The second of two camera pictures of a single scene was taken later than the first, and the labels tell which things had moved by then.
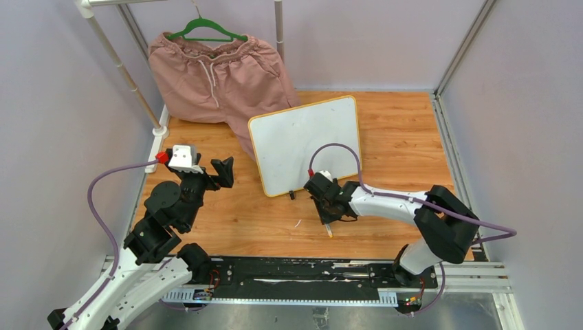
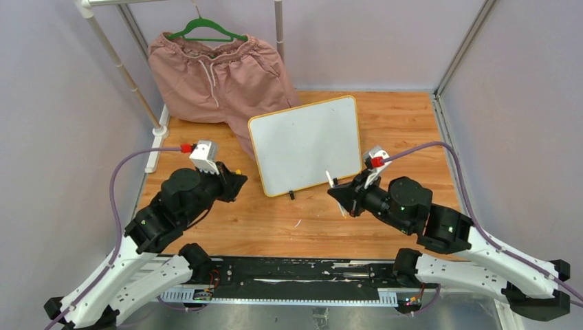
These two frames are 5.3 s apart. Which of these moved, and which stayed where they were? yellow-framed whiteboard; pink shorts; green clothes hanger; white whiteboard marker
Moved: white whiteboard marker
Stayed: green clothes hanger; pink shorts; yellow-framed whiteboard
